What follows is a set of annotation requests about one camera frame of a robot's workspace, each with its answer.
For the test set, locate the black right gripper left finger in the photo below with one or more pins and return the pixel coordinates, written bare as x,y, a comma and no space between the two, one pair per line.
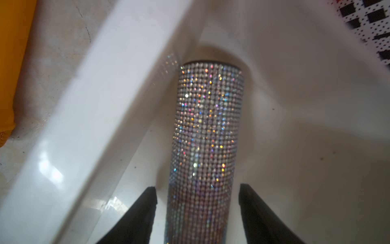
136,225

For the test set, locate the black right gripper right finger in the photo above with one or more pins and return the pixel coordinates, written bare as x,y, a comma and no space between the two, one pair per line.
261,224

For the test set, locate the silver rhinestone microphone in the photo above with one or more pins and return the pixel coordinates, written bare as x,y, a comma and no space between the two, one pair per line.
204,151

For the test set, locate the white top drawer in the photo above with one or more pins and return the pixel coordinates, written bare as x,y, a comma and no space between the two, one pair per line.
95,107

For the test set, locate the orange microphone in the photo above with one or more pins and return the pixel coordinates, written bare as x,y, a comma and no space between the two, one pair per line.
16,20

